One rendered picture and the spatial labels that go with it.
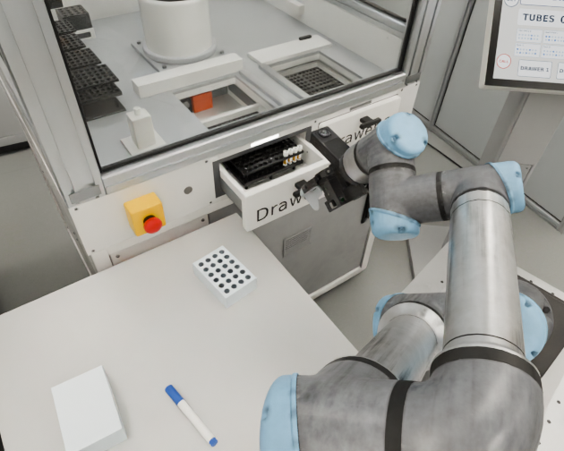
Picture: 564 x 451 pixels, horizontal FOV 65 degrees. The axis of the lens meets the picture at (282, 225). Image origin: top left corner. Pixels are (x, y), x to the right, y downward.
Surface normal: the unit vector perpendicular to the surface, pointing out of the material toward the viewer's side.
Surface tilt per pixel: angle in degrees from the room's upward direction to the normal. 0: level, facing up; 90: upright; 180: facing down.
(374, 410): 27
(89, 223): 90
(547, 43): 50
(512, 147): 90
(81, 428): 0
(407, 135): 35
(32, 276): 0
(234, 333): 0
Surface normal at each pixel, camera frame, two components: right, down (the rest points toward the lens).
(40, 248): 0.04, -0.70
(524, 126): -0.08, 0.71
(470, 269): -0.47, -0.76
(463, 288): -0.70, -0.66
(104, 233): 0.57, 0.60
